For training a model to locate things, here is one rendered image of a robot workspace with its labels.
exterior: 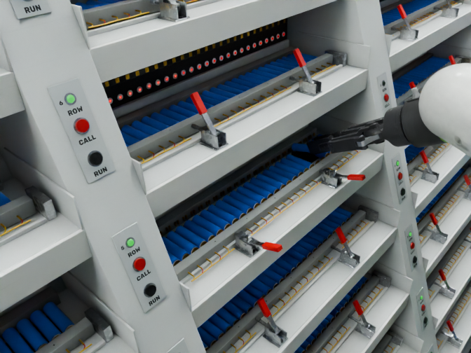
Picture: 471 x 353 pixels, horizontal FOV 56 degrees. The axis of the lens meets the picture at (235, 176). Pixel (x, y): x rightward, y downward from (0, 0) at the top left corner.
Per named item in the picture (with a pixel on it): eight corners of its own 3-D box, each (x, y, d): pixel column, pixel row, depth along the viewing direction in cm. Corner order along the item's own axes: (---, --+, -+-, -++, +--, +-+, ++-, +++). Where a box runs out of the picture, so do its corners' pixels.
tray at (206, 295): (381, 169, 106) (387, 134, 101) (193, 331, 70) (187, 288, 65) (310, 143, 118) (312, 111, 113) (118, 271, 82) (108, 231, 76)
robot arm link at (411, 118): (443, 155, 76) (462, 135, 81) (420, 91, 74) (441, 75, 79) (410, 160, 80) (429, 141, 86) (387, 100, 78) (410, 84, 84)
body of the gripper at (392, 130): (415, 97, 84) (372, 108, 91) (394, 112, 79) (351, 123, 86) (427, 134, 85) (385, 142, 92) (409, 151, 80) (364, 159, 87)
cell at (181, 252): (166, 242, 80) (190, 258, 77) (158, 247, 79) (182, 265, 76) (165, 234, 79) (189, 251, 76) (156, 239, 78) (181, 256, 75)
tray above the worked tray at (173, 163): (366, 88, 100) (373, 25, 92) (150, 220, 63) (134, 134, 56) (291, 69, 111) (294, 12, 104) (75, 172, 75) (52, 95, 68)
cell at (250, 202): (235, 196, 92) (260, 208, 88) (229, 199, 90) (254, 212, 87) (235, 188, 91) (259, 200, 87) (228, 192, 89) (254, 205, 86)
